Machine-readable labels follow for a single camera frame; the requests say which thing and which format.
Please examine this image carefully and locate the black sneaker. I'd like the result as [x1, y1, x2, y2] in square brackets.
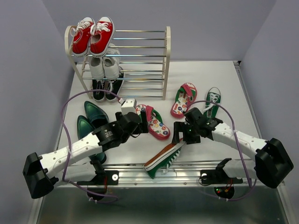
[106, 71, 124, 102]
[92, 80, 105, 102]

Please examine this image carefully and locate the left red sneaker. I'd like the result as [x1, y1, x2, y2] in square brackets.
[71, 17, 94, 56]

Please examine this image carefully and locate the white sneaker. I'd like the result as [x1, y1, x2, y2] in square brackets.
[103, 43, 120, 80]
[89, 57, 105, 80]

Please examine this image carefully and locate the pink patterned sandal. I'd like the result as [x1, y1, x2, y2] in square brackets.
[170, 83, 197, 119]
[135, 104, 171, 140]

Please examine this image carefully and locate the green sneaker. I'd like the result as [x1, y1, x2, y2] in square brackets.
[143, 139, 186, 179]
[203, 87, 221, 119]

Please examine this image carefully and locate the left black sneaker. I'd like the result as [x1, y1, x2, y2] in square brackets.
[92, 80, 105, 102]

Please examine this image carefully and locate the upper dark green leather shoe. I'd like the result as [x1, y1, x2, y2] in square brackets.
[84, 101, 109, 129]

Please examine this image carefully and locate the cream metal shoe shelf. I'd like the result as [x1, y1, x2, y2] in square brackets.
[64, 25, 171, 101]

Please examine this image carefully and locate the dark green leather shoe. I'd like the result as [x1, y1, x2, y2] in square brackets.
[84, 101, 109, 129]
[77, 115, 107, 164]

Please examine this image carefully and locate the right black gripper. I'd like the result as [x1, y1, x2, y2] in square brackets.
[171, 121, 199, 145]

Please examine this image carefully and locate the red sneaker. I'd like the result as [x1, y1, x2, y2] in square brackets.
[71, 17, 94, 56]
[90, 16, 115, 57]

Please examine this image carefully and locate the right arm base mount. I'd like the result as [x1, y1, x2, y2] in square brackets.
[198, 169, 235, 199]

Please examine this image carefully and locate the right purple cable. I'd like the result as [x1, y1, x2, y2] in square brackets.
[185, 100, 257, 202]

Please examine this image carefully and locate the lower dark green leather shoe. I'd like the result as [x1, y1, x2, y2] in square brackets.
[77, 115, 107, 164]

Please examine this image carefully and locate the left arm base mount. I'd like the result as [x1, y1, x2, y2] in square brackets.
[86, 170, 119, 195]

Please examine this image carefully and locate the left white sneaker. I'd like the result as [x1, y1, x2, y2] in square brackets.
[89, 57, 105, 80]

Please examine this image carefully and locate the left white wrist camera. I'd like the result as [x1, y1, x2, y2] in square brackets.
[121, 98, 137, 115]

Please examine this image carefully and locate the right black sneaker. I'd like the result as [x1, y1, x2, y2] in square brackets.
[106, 71, 124, 102]

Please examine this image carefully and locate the right red sneaker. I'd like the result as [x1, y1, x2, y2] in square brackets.
[90, 16, 115, 57]

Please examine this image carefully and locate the right white sneaker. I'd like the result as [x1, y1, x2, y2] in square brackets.
[103, 43, 120, 80]

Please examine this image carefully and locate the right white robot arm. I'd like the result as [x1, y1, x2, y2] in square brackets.
[172, 108, 294, 189]

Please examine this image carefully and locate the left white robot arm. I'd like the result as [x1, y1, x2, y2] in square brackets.
[22, 112, 148, 199]

